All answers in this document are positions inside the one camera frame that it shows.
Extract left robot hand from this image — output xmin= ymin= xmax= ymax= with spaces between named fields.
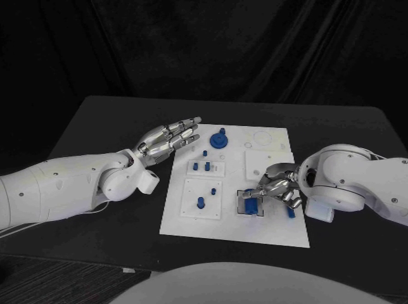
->
xmin=132 ymin=116 xmax=203 ymax=167

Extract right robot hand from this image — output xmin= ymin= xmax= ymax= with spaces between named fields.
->
xmin=240 ymin=162 xmax=304 ymax=210

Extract blue block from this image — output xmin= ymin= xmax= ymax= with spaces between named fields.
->
xmin=242 ymin=188 xmax=259 ymax=216

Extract white task board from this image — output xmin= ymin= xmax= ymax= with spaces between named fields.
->
xmin=158 ymin=123 xmax=311 ymax=248

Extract blue gear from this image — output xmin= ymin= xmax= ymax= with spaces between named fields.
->
xmin=209 ymin=127 xmax=230 ymax=149

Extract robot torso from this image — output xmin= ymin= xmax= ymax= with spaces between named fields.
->
xmin=108 ymin=262 xmax=392 ymax=304

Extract white cable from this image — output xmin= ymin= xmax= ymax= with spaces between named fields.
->
xmin=0 ymin=200 xmax=111 ymax=241
xmin=0 ymin=222 xmax=41 ymax=245

